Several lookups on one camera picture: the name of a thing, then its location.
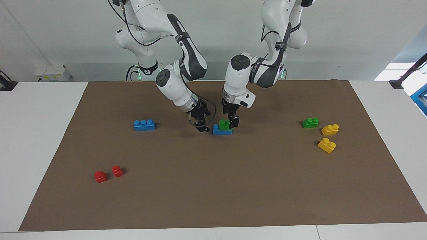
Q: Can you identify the blue three-stud toy block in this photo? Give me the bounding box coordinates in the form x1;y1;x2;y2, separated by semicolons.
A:
133;119;156;131
212;124;233;135

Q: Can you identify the yellow two-stud toy block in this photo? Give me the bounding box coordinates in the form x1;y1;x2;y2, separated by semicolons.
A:
317;138;337;154
321;124;340;136

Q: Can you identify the brown paper mat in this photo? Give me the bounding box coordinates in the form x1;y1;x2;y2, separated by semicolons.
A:
18;79;427;232

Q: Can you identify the black clamp stand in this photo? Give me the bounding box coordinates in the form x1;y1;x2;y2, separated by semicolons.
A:
389;53;427;89

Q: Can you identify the black table clamp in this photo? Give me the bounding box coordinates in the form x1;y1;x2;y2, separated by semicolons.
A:
0;70;18;91

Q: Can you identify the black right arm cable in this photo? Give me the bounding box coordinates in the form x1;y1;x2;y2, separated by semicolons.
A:
107;0;217;128

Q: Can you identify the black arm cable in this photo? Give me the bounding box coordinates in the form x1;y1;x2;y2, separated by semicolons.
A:
261;21;288;60
107;0;217;128

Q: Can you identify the black base cable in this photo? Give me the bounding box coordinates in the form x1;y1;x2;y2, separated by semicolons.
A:
125;65;139;81

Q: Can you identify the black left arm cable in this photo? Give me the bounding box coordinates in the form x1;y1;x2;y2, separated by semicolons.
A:
261;21;288;60

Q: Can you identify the white wall socket box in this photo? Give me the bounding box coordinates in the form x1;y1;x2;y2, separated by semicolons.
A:
34;65;71;82

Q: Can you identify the blue metal frame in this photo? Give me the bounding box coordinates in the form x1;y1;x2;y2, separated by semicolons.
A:
410;83;427;117

